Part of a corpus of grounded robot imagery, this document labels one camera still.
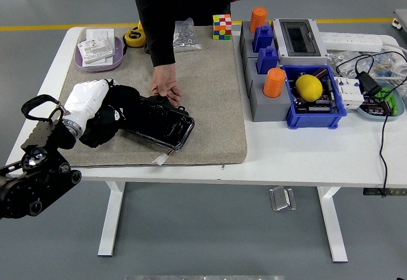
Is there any grey-brown mat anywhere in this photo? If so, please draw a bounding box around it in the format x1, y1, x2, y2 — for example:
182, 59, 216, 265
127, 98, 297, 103
57, 26, 248, 168

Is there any white power strip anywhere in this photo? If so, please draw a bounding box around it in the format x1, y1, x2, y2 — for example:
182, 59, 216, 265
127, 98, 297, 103
319, 31, 384, 53

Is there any white circuit breaker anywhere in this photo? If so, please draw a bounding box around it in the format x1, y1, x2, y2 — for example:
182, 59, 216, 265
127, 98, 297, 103
333, 76, 365, 110

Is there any white flat switch plate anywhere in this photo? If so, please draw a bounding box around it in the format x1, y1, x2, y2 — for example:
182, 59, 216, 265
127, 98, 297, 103
83, 27, 116, 68

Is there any person's right hand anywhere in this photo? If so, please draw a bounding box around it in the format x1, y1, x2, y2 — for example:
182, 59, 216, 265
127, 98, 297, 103
149, 62, 184, 108

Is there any orange cylinder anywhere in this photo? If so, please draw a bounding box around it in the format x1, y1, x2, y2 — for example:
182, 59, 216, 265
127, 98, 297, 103
249, 6, 268, 34
263, 67, 287, 99

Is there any grey electrical distribution box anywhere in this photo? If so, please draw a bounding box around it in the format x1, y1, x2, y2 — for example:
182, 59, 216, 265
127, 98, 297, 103
272, 18, 329, 67

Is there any white cart with red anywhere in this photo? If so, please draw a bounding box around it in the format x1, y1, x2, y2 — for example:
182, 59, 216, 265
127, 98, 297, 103
391, 8, 407, 34

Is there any purple tray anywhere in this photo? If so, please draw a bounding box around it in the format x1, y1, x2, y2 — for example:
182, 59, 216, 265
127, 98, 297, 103
74, 36, 124, 73

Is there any dark circuit board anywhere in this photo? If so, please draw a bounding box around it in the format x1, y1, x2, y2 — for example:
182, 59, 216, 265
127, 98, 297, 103
295, 94, 338, 115

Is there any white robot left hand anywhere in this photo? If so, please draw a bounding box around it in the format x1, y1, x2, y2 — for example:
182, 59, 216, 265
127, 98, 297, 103
62, 78, 125, 124

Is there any black thin cord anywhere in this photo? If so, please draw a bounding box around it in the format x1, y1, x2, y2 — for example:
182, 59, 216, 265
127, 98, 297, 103
335, 50, 407, 198

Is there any white socket module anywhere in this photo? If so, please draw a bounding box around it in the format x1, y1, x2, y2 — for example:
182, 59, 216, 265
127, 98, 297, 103
77, 36, 114, 64

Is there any black rag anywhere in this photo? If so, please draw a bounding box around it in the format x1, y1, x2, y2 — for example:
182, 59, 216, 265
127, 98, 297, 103
78, 82, 142, 149

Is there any dark terminal board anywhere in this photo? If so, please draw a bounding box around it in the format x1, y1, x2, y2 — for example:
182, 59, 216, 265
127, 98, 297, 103
362, 95, 394, 116

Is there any black power adapter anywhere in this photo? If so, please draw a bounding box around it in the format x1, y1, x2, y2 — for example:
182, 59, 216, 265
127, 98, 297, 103
354, 71, 383, 96

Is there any blue plastic bin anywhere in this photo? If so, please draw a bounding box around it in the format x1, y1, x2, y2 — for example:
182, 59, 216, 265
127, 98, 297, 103
281, 64, 348, 130

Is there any yellow tape measure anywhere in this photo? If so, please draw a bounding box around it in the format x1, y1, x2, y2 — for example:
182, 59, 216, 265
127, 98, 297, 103
122, 27, 147, 52

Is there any green plastic part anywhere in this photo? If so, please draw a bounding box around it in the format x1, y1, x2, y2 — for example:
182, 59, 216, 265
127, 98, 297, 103
375, 87, 400, 116

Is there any clear bag of blue parts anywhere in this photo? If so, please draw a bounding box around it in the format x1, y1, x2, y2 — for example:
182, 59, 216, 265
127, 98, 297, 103
368, 52, 407, 81

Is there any grey block base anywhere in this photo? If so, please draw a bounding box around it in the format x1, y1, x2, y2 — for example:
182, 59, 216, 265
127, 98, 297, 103
238, 20, 279, 60
244, 57, 292, 123

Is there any yellow lemon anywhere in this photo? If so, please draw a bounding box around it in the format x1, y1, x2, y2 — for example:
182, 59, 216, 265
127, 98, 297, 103
295, 74, 324, 102

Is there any black table control box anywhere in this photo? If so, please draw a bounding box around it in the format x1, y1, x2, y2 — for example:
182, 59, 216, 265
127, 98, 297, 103
363, 187, 407, 197

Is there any silver metal bracket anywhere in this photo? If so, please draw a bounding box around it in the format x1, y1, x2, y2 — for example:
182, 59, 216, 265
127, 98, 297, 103
269, 185, 298, 213

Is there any colourful puzzle cube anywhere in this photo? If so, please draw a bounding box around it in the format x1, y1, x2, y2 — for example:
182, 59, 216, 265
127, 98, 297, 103
212, 13, 233, 41

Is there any light blue dish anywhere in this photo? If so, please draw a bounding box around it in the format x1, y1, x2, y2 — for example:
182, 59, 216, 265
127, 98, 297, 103
355, 81, 406, 122

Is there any clear bag of nuts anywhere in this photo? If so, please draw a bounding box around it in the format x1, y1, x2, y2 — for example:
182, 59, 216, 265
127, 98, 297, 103
172, 17, 203, 54

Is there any white wire connector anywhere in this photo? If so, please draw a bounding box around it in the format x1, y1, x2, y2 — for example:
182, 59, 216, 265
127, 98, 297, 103
152, 148, 175, 166

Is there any black glossy panel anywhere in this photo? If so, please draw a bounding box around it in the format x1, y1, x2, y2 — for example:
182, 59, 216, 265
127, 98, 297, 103
119, 94, 195, 151

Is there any blue block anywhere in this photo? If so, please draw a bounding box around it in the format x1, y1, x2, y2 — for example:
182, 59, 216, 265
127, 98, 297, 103
256, 46, 280, 76
252, 24, 275, 54

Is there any white thick cable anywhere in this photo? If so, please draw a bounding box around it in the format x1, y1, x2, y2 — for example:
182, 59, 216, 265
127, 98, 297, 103
380, 34, 407, 83

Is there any white table leg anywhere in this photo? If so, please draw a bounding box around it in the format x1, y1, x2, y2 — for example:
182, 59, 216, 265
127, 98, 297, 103
97, 181, 127, 257
317, 186, 348, 263

